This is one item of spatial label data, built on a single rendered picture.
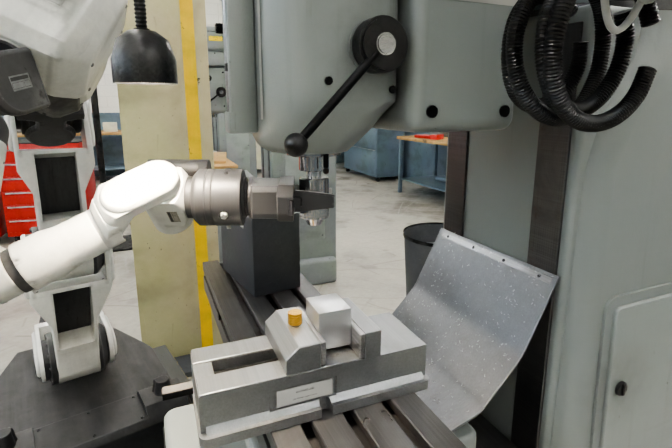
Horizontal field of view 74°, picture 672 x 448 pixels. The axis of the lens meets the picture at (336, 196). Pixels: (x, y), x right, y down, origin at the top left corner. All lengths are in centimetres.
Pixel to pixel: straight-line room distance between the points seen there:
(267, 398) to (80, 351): 87
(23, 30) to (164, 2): 155
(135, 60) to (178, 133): 183
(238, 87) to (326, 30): 14
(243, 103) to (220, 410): 41
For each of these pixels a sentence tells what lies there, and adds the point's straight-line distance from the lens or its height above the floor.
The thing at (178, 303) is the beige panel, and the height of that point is 34.
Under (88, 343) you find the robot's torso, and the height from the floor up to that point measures 74.
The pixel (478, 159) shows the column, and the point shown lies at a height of 127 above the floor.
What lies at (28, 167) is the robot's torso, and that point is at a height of 124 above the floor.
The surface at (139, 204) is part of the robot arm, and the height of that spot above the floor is 124.
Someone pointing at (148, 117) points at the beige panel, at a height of 131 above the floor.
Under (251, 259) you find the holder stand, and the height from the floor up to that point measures 103.
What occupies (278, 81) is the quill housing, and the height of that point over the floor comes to 141.
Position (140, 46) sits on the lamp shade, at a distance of 57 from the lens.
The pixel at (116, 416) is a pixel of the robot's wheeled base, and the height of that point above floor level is 59.
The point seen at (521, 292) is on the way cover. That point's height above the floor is 106.
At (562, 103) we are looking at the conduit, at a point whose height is 138.
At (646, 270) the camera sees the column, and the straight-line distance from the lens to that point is 95.
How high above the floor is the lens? 138
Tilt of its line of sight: 12 degrees down
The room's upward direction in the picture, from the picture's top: straight up
